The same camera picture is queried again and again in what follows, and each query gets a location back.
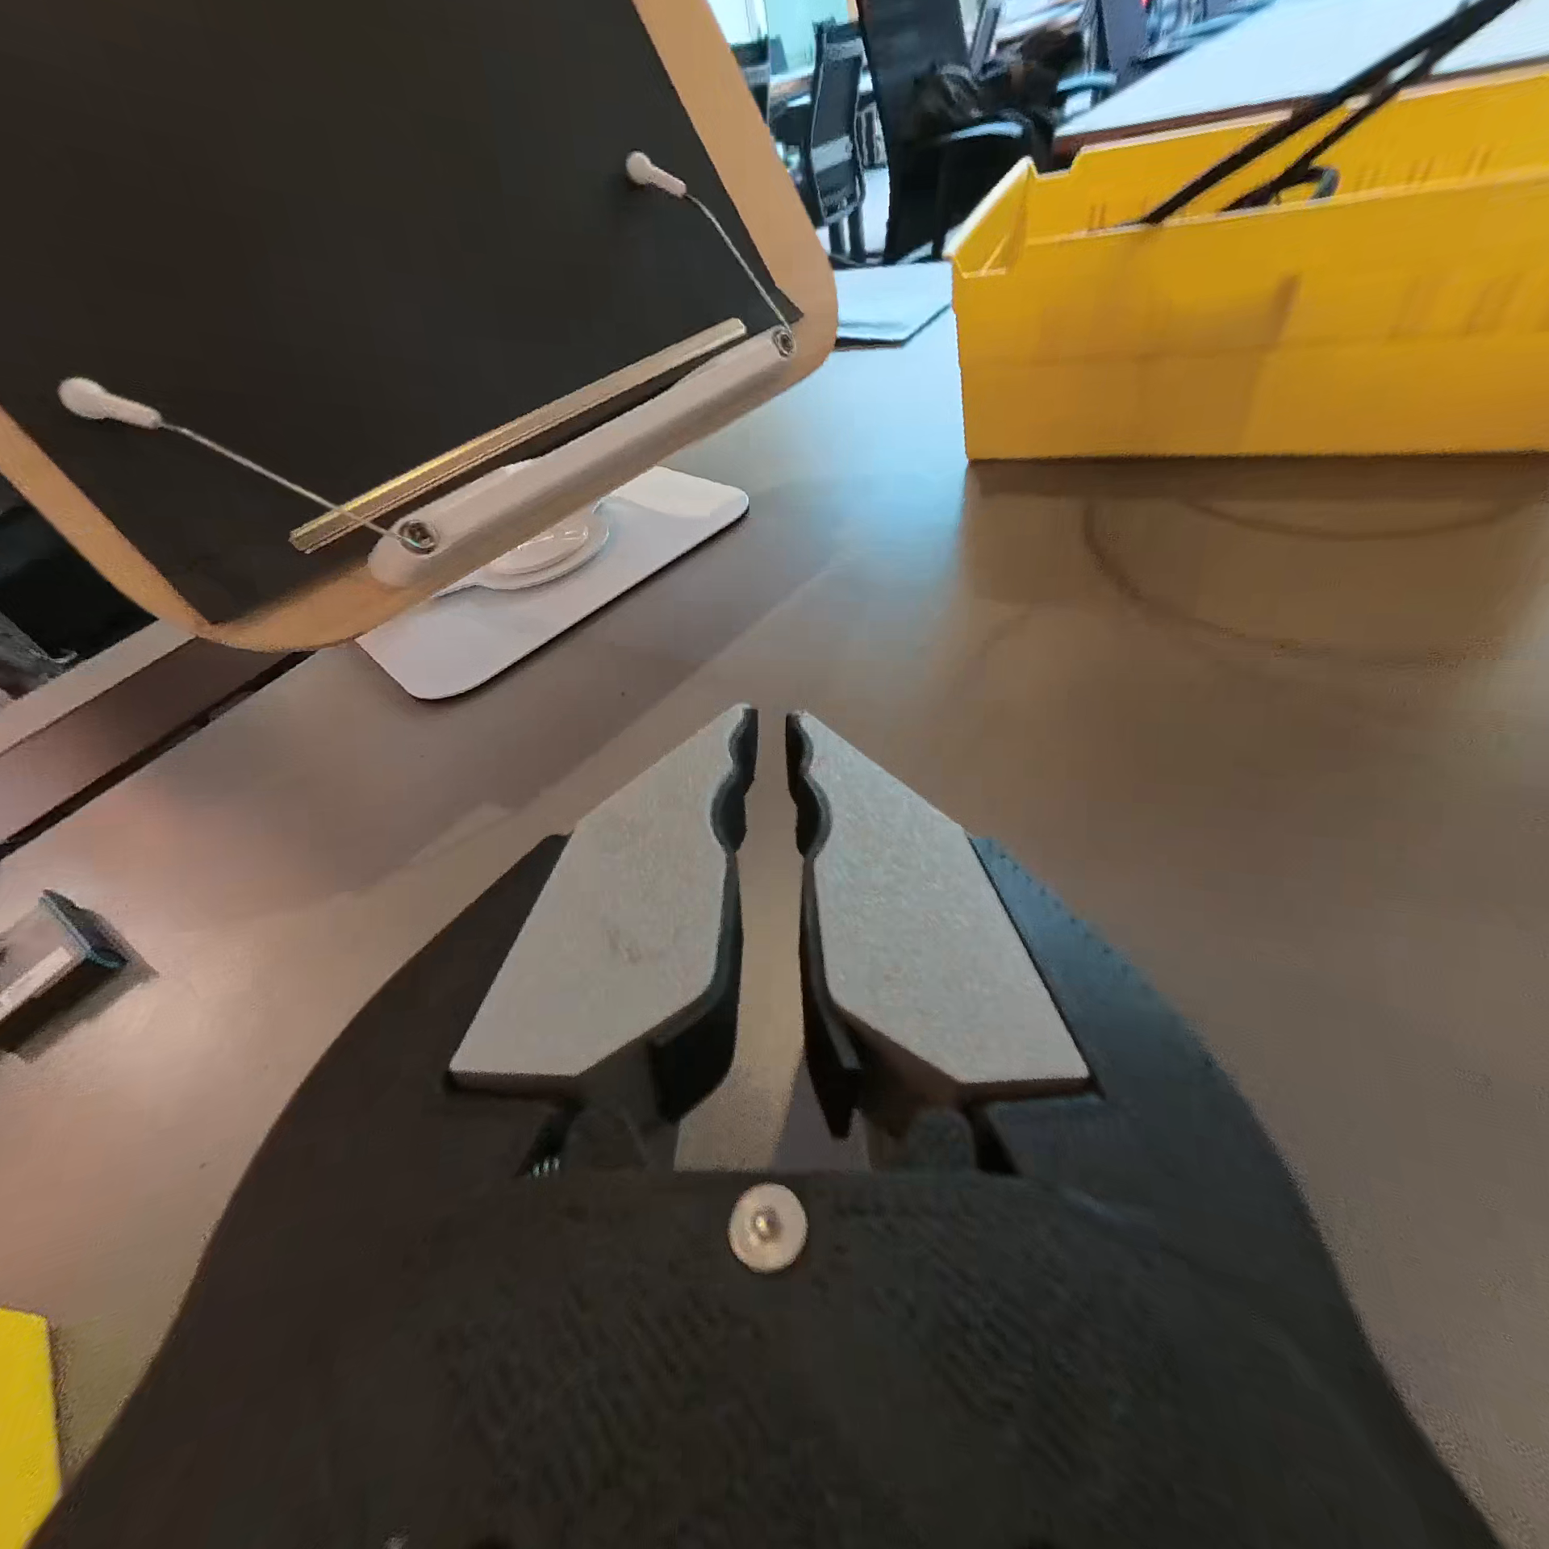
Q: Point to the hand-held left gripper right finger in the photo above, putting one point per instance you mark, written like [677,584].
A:
[944,968]

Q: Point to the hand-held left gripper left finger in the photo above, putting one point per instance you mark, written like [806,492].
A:
[592,955]

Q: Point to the yellow plastic bin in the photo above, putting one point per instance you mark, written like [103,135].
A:
[1210,363]
[24,1428]

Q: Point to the wooden book stand white base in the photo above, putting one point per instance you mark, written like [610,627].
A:
[363,242]

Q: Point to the group of black office chairs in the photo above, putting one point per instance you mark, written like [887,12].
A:
[931,108]

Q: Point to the grey office desk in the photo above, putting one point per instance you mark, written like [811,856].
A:
[1269,59]

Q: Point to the black camera battery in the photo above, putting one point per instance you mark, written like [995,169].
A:
[48,968]

